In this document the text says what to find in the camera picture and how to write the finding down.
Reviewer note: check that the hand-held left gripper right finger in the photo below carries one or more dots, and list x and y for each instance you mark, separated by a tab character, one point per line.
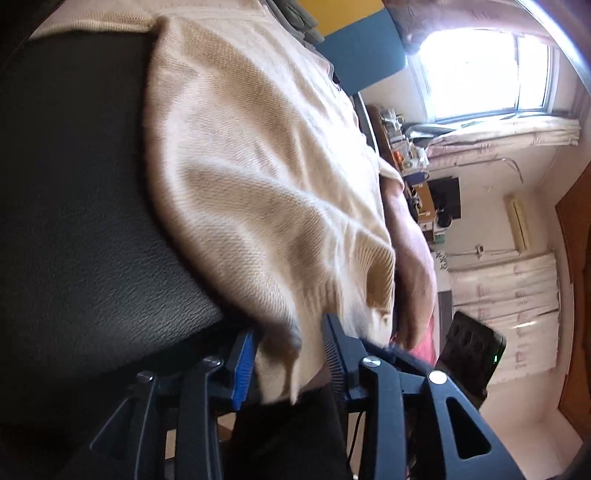
336	355

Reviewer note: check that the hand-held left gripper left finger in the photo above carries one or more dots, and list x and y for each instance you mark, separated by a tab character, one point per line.
242	369

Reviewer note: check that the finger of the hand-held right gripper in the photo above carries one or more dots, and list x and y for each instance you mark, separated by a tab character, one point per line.
397	354

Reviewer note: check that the cream knit sweater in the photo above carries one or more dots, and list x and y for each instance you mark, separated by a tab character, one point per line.
254	161

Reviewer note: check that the grey clothes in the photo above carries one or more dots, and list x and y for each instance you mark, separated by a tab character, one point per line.
295	18

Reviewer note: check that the pink patterned curtain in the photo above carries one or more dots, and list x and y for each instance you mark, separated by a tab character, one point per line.
508	136
438	18
503	300

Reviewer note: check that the dark cloth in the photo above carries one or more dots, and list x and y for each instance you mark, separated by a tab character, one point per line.
286	443

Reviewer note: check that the pink cloth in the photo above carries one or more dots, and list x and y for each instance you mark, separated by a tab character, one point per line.
411	258

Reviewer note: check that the wooden wardrobe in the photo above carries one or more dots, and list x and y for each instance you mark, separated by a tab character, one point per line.
575	286

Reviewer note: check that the white air conditioner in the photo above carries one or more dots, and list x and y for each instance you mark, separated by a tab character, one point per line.
518	224

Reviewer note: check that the black monitor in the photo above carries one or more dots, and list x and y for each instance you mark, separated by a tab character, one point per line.
445	196

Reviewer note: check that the cluttered wooden desk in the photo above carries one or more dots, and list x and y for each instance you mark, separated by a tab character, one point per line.
397	147

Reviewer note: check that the black leather table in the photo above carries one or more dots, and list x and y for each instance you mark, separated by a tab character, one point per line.
69	207

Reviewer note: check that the window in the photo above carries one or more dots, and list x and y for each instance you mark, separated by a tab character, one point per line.
480	74

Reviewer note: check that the teal panel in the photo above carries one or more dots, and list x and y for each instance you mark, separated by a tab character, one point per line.
364	55

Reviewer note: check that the yellow panel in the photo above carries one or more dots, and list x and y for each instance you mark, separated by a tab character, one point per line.
341	14

